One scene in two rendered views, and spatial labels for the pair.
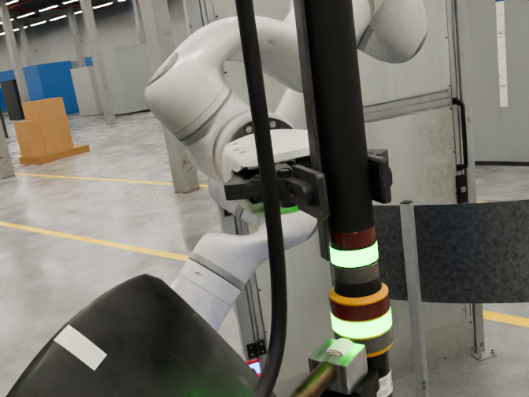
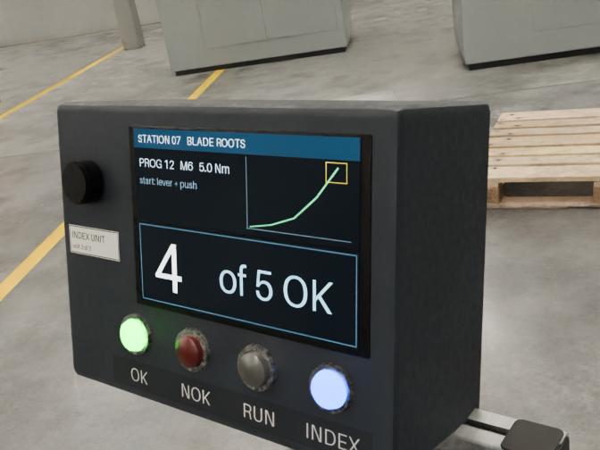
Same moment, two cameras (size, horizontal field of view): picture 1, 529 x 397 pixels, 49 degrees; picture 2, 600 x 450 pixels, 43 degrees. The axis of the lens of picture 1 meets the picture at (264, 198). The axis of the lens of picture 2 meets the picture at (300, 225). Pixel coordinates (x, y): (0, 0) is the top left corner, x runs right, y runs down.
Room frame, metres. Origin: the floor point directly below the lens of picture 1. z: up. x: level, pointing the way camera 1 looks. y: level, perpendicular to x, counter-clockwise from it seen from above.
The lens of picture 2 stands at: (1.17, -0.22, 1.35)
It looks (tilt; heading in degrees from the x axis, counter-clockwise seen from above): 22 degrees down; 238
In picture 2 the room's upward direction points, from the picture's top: 10 degrees counter-clockwise
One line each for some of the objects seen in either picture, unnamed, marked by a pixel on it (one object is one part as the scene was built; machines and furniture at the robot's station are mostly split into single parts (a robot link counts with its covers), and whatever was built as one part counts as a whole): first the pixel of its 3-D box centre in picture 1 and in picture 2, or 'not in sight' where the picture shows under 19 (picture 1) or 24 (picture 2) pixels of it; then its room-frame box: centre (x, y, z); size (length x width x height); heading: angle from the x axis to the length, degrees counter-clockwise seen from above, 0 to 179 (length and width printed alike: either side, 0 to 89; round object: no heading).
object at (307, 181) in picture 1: (286, 191); not in sight; (0.39, -0.02, 1.50); 0.07 x 0.03 x 0.03; 18
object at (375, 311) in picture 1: (359, 299); not in sight; (0.39, -0.06, 1.42); 0.04 x 0.04 x 0.01
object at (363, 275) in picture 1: (355, 267); not in sight; (0.39, -0.06, 1.44); 0.03 x 0.03 x 0.01
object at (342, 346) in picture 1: (341, 356); not in sight; (0.36, -0.04, 1.39); 0.02 x 0.02 x 0.02; 53
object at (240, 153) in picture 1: (283, 164); not in sight; (0.49, -0.02, 1.50); 0.11 x 0.10 x 0.07; 18
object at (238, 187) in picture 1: (258, 179); not in sight; (0.45, 0.00, 1.50); 0.08 x 0.06 x 0.01; 137
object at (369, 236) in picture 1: (351, 233); not in sight; (0.39, -0.06, 1.47); 0.03 x 0.03 x 0.01
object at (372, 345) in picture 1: (362, 332); not in sight; (0.39, -0.06, 1.39); 0.04 x 0.04 x 0.01
